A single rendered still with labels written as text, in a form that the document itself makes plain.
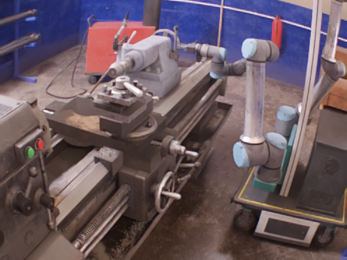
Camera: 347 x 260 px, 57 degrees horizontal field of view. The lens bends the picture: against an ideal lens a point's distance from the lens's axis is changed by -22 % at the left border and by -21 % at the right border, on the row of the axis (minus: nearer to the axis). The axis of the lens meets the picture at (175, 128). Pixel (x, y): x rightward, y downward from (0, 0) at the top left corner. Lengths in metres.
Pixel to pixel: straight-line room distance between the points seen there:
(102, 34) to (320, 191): 3.34
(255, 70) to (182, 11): 3.97
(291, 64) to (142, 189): 4.27
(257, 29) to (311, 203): 3.70
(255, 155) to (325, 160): 0.49
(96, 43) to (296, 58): 2.92
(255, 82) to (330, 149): 0.64
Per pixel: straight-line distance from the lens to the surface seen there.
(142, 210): 1.83
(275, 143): 2.22
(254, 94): 2.08
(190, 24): 5.92
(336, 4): 2.30
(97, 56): 4.79
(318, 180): 2.34
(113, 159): 1.69
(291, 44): 5.63
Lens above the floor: 1.78
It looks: 27 degrees down
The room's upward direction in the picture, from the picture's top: 5 degrees clockwise
